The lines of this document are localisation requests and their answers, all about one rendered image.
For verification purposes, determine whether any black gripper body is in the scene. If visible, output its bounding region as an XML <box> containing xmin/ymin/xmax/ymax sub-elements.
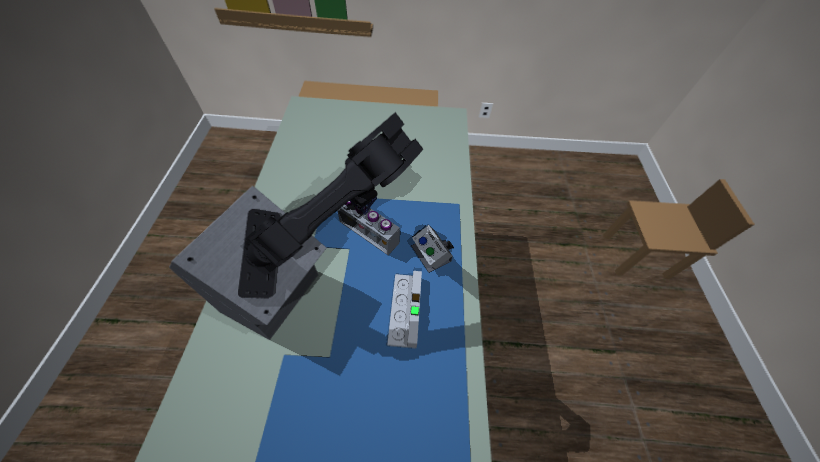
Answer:
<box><xmin>351</xmin><ymin>189</ymin><xmax>377</xmax><ymax>208</ymax></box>

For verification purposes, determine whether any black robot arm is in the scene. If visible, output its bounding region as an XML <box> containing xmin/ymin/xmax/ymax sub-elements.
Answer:
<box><xmin>238</xmin><ymin>112</ymin><xmax>423</xmax><ymax>298</ymax></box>

